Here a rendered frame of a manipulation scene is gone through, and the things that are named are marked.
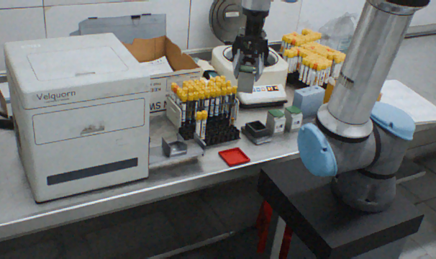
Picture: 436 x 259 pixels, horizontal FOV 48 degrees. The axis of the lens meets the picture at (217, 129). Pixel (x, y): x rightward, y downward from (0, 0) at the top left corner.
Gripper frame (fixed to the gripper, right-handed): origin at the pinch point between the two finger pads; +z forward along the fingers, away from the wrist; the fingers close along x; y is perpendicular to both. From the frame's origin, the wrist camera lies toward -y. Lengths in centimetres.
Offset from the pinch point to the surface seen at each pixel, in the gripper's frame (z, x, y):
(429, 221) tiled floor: 108, 104, -85
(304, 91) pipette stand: 10.1, 18.5, -16.2
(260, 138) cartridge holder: 18.7, 6.8, 2.5
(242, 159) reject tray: 19.9, 2.4, 13.2
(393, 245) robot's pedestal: 25, 43, 32
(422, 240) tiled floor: 108, 97, -69
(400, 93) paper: 19, 56, -45
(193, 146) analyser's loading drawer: 16.1, -11.4, 16.4
